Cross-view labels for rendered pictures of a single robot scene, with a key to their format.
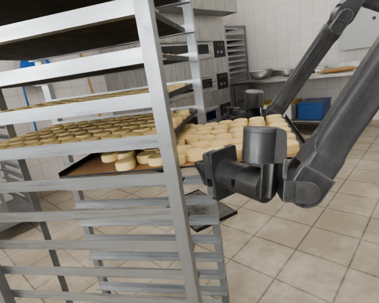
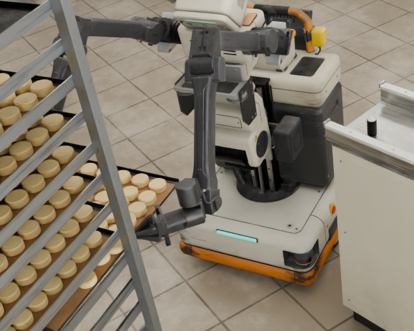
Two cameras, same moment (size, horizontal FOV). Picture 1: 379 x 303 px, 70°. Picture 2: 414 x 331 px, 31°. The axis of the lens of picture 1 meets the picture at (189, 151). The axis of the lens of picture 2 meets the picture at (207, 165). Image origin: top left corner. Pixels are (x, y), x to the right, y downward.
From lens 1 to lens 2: 1.74 m
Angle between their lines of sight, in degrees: 64
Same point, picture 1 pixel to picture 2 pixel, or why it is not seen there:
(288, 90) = not seen: hidden behind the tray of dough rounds
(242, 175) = (190, 215)
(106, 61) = (80, 201)
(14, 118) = (18, 309)
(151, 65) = (117, 184)
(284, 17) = not seen: outside the picture
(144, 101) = (104, 214)
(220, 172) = (171, 224)
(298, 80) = not seen: hidden behind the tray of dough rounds
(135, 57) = (96, 186)
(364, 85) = (209, 136)
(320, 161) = (213, 183)
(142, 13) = (109, 154)
